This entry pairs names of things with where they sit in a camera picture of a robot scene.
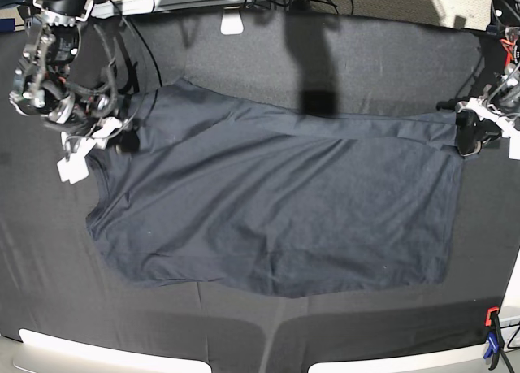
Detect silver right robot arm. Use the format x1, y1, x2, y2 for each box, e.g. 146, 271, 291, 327
9, 0, 138, 184

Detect black table cover cloth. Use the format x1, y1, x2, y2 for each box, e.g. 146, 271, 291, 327
1, 13, 519, 372

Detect dark navy t-shirt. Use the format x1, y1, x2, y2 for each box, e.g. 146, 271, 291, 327
87, 80, 463, 297

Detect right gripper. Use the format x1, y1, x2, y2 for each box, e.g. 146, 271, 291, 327
57, 117, 140, 184

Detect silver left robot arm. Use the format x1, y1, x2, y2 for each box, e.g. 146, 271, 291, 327
450, 0, 519, 160

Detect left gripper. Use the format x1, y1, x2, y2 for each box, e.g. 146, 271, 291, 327
453, 98, 519, 160

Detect orange blue clamp near right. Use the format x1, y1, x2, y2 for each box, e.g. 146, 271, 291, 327
483, 306, 515, 373

